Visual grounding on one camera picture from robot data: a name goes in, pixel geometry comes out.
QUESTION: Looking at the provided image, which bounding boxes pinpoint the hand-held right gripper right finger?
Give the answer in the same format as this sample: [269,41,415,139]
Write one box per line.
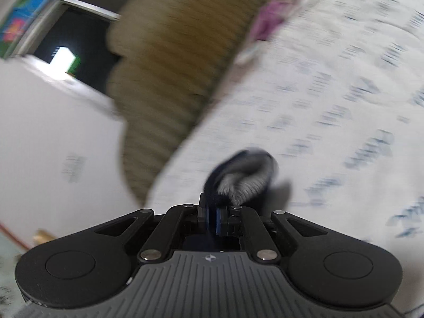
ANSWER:
[215,205,332,263]

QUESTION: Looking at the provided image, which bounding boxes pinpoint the grey and navy small garment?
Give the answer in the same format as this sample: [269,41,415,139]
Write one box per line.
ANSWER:
[201,148,279,213]

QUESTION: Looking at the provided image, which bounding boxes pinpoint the tan object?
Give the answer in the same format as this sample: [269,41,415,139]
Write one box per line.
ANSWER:
[32,229,56,246]

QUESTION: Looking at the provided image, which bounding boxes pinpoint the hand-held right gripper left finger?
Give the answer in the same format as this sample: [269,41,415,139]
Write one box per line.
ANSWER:
[94,192,213,263]

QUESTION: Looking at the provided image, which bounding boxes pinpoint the olive striped blanket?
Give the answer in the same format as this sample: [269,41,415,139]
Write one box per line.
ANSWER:
[107,0,279,207]

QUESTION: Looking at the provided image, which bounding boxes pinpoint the white printed bedsheet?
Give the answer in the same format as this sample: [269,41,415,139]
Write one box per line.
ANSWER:
[146,0,424,318]

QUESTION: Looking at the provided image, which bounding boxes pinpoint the dark window with white frame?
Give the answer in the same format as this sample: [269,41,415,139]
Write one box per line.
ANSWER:
[20,0,122,97]

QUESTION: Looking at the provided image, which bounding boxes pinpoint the colourful wall poster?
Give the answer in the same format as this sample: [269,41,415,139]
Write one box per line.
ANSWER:
[0,0,82,58]

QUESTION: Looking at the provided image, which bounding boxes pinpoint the purple cloth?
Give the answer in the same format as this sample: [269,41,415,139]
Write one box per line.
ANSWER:
[249,0,293,42]

